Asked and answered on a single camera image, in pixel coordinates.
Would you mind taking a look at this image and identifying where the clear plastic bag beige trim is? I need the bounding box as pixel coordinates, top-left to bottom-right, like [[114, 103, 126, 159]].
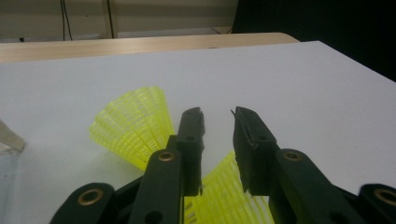
[[0, 119, 27, 218]]

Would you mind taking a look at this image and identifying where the black wall cable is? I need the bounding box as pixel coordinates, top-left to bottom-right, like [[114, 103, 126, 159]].
[[63, 0, 75, 41], [60, 0, 67, 41]]

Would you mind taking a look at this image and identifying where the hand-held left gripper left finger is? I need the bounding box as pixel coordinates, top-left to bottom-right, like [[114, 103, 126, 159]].
[[167, 106, 206, 198]]

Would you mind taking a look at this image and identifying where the yellow shuttlecock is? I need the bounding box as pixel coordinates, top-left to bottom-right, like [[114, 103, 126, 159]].
[[183, 151, 276, 224], [89, 86, 176, 172]]

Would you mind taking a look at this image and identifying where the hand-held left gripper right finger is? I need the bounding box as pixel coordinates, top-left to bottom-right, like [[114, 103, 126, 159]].
[[231, 106, 280, 197]]

